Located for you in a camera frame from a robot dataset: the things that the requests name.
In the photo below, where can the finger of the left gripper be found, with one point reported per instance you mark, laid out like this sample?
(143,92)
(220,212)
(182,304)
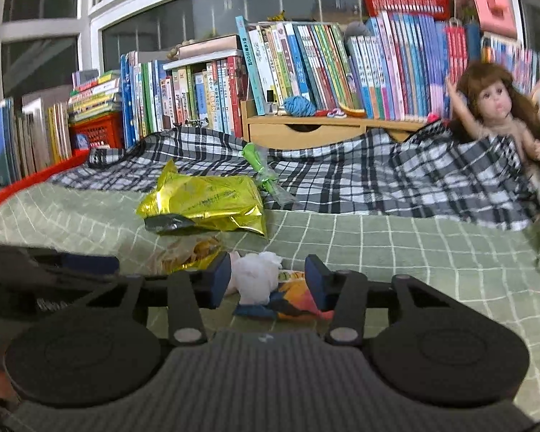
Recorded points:
(75,264)

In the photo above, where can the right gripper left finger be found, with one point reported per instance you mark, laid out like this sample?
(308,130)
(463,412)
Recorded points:
(188,292)

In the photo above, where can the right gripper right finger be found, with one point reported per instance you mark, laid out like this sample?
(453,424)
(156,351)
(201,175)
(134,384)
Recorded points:
(345,293)

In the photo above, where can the colourful candy wrapper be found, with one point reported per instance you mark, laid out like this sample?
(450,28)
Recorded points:
(292,300)

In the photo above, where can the white tissue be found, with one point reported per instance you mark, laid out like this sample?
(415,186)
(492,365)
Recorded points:
(254,277)

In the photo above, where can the yellow snack bag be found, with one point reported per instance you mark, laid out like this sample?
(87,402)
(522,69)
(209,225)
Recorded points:
(181,203)

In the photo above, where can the green clear plastic wrapper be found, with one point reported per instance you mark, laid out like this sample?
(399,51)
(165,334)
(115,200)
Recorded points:
(265,177)

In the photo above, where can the leaning books at left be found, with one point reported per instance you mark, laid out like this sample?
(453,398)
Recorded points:
(33,139)

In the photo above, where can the stack of flat books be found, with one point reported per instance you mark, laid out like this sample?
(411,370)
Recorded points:
(97,97)

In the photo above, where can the row of upright books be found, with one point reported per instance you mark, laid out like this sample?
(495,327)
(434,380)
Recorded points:
(392,67)

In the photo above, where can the red plastic basket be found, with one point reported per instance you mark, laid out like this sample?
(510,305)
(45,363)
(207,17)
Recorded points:
(105,131)

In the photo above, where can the black white plaid blanket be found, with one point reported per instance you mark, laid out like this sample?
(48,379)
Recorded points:
(431,174)

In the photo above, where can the wooden drawer organizer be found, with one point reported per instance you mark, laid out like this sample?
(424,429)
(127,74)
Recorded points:
(289,133)

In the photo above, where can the green checked bed sheet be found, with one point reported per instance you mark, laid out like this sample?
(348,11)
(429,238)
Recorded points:
(493,271)

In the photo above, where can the blue yarn ball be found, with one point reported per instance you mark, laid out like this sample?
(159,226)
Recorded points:
(299,106)

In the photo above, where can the brown haired doll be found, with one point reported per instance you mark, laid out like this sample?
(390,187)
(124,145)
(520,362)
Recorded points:
(484,103)

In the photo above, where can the red bed rail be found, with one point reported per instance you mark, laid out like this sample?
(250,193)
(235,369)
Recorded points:
(78,158)

